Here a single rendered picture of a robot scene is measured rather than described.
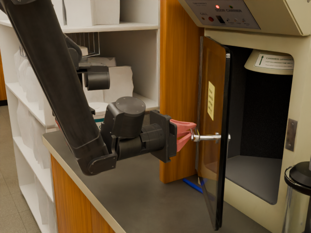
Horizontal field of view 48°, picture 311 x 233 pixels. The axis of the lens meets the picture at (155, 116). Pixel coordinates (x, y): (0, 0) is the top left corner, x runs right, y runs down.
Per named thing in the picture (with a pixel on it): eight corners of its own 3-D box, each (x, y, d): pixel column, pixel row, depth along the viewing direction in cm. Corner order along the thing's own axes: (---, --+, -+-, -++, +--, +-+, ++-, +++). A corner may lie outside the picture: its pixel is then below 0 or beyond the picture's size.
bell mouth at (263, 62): (276, 60, 98) (278, 40, 96) (335, 70, 83) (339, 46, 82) (229, 66, 89) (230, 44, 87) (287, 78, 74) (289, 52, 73)
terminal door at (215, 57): (199, 170, 104) (205, 34, 92) (218, 235, 75) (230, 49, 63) (196, 170, 104) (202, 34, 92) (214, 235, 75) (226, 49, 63)
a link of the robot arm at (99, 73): (60, 44, 92) (63, 48, 85) (103, 42, 96) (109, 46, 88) (64, 87, 96) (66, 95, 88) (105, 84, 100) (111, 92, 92)
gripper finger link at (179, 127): (204, 118, 75) (169, 126, 70) (203, 149, 77) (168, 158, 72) (185, 111, 80) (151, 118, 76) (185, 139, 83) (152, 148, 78)
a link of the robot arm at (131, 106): (71, 146, 69) (88, 176, 63) (73, 98, 62) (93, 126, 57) (124, 134, 75) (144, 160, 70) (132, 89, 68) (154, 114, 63)
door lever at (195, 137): (209, 129, 81) (210, 119, 80) (217, 145, 72) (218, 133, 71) (187, 130, 81) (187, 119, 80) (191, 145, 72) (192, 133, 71)
